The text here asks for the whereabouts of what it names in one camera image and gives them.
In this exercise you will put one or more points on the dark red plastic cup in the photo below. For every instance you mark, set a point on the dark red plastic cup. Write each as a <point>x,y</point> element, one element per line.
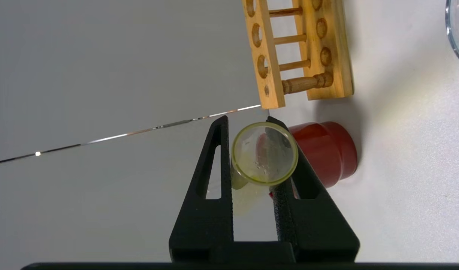
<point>334,153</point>

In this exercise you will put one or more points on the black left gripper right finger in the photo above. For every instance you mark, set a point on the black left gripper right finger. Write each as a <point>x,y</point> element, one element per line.
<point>311,225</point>

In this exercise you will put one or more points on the test tube with yellow pigment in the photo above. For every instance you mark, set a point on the test tube with yellow pigment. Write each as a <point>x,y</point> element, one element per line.
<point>251,179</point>

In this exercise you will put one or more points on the wooden test tube rack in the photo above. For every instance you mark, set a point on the wooden test tube rack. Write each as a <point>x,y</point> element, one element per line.
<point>330,75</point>

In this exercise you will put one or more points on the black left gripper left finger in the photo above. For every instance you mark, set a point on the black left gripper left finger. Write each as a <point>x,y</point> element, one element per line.
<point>207,221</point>

